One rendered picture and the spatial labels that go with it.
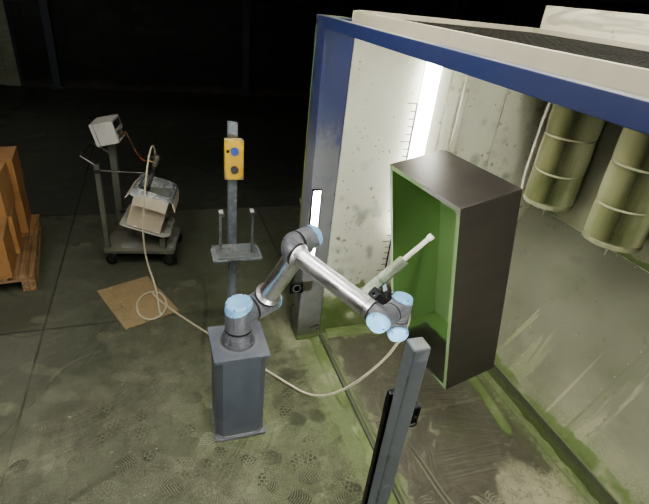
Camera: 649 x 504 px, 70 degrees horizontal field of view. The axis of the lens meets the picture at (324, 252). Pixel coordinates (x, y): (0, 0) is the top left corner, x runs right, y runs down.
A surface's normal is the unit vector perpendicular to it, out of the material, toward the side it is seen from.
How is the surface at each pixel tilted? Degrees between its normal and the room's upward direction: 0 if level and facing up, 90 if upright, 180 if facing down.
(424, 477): 0
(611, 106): 90
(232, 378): 90
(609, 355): 57
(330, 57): 90
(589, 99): 90
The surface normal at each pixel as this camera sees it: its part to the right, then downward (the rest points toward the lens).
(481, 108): 0.32, 0.49
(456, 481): 0.10, -0.87
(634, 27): -0.94, 0.07
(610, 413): -0.73, -0.41
